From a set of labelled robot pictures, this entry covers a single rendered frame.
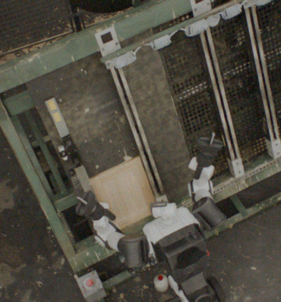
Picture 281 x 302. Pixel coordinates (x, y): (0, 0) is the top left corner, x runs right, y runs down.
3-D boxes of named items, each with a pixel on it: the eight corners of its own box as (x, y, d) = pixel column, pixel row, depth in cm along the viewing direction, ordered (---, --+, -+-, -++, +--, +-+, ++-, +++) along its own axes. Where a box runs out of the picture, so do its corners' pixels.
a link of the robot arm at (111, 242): (120, 234, 308) (138, 242, 288) (104, 250, 304) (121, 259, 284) (108, 219, 305) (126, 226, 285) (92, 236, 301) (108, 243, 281)
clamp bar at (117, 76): (154, 210, 332) (170, 231, 312) (88, 29, 271) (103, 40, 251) (169, 203, 334) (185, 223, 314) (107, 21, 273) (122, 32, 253)
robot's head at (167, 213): (177, 222, 274) (173, 209, 269) (157, 223, 277) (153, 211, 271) (177, 212, 279) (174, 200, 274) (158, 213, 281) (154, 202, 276)
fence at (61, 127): (103, 235, 327) (105, 239, 324) (43, 98, 278) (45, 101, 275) (111, 232, 328) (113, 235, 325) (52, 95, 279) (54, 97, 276)
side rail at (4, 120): (63, 249, 328) (67, 259, 319) (-18, 89, 272) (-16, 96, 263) (72, 244, 329) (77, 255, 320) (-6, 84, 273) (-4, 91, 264)
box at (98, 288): (89, 305, 321) (84, 297, 305) (81, 288, 326) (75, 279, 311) (107, 296, 323) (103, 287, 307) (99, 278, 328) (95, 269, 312)
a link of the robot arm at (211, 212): (221, 209, 294) (225, 217, 280) (208, 219, 295) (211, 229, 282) (207, 193, 291) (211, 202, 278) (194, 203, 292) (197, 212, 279)
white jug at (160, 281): (158, 295, 396) (157, 287, 379) (152, 282, 401) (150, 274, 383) (170, 288, 398) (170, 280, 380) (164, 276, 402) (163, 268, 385)
